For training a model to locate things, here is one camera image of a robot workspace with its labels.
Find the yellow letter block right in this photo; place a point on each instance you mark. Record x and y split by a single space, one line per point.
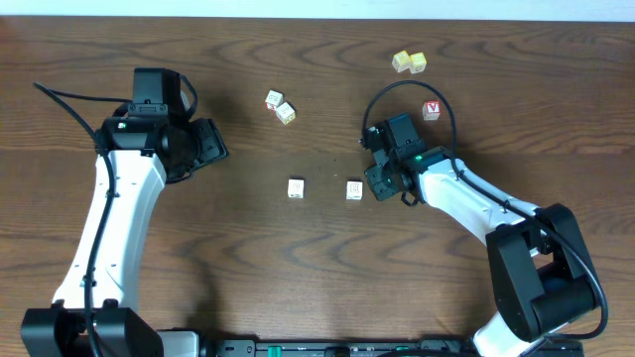
418 63

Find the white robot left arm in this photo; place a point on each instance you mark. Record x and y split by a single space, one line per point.
94 310

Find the red number three block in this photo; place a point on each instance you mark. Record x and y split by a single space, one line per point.
274 99

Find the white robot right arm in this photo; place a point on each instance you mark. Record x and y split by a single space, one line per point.
541 272

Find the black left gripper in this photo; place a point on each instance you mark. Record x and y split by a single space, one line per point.
210 144

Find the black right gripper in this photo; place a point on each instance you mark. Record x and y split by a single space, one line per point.
381 191

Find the red letter V block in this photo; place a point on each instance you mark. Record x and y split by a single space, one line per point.
431 110

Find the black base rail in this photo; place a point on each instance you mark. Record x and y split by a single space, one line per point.
347 348

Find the umbrella picture block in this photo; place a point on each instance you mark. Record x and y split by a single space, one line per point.
286 113

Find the blue letter X block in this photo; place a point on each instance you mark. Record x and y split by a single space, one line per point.
354 190

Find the yellow letter block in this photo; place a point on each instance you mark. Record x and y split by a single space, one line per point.
418 63
401 61

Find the green edged wooden block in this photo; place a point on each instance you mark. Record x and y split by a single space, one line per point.
296 188

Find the yellow letter block left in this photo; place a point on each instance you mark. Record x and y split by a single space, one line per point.
401 61

